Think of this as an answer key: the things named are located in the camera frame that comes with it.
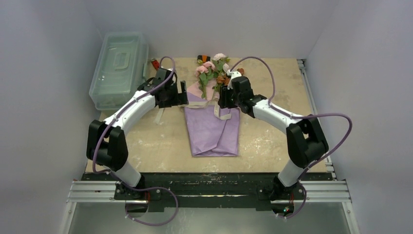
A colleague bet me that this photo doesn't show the clear plastic storage box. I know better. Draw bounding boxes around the clear plastic storage box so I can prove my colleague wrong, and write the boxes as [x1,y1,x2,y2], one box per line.
[89,32,149,111]

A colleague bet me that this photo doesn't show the beige ribbon strip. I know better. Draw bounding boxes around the beige ribbon strip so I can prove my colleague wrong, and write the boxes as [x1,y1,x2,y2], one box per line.
[154,89,233,126]

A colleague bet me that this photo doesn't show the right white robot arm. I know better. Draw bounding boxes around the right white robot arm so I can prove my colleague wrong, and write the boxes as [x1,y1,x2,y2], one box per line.
[218,71,329,200]

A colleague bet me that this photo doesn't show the pink rose stem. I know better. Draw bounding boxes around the pink rose stem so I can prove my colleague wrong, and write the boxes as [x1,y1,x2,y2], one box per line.
[195,61,216,99]

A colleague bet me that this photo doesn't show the pink purple wrapping paper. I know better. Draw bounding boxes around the pink purple wrapping paper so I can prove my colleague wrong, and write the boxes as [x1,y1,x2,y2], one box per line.
[184,81,240,157]

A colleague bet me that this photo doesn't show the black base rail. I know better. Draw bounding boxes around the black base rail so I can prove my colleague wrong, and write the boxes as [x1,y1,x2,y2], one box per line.
[81,173,332,213]

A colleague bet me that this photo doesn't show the small orange black tool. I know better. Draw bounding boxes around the small orange black tool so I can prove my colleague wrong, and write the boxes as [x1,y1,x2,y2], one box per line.
[197,55,211,64]

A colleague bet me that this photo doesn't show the white and orange rose stems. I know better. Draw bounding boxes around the white and orange rose stems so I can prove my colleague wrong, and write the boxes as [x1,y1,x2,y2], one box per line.
[211,53,230,92]

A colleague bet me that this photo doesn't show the orange handled adjustable wrench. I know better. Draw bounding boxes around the orange handled adjustable wrench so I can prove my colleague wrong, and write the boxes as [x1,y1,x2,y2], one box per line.
[151,58,161,71]

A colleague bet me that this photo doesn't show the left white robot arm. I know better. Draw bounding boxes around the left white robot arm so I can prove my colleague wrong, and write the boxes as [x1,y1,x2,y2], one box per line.
[86,68,189,199]

